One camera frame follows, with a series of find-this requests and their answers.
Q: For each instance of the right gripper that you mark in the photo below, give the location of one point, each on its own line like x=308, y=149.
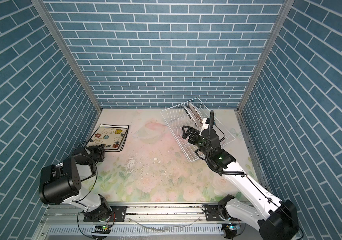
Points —
x=191, y=131

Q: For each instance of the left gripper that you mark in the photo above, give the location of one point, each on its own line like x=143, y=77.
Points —
x=99, y=150

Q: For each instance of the floral black square plate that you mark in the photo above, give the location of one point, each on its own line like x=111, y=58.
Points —
x=111, y=136

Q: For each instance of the round plate red rim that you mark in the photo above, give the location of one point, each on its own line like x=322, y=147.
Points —
x=191, y=115

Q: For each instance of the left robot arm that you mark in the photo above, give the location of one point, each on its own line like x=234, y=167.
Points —
x=62, y=183

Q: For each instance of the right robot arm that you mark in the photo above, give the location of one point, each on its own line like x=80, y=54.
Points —
x=273, y=218

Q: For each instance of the round plate orange sunburst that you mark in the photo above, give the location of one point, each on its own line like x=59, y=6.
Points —
x=196, y=113

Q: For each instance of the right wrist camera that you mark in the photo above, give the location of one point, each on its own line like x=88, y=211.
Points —
x=205, y=124

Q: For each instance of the white wire dish rack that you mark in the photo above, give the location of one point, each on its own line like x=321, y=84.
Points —
x=189, y=124

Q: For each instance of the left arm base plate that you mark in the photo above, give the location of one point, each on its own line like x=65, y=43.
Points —
x=102, y=214

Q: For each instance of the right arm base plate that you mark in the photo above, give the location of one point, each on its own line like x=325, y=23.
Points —
x=212, y=213

